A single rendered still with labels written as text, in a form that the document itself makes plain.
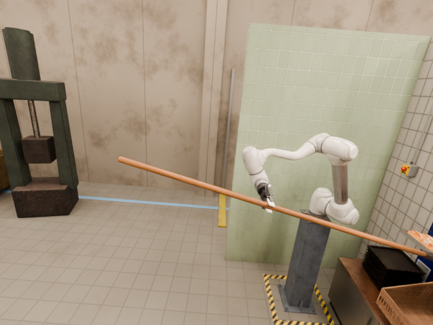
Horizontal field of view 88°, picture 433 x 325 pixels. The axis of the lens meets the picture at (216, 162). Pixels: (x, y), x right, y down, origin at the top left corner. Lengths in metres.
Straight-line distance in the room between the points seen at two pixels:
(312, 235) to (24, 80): 3.80
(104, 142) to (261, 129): 3.32
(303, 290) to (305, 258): 0.38
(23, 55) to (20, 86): 0.39
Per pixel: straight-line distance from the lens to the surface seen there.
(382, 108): 2.74
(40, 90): 3.82
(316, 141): 1.73
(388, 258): 2.48
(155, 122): 4.37
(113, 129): 4.68
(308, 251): 2.34
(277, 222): 2.79
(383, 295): 2.25
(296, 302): 2.76
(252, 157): 1.38
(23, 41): 3.91
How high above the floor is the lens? 2.04
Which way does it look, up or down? 19 degrees down
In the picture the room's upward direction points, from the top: 4 degrees clockwise
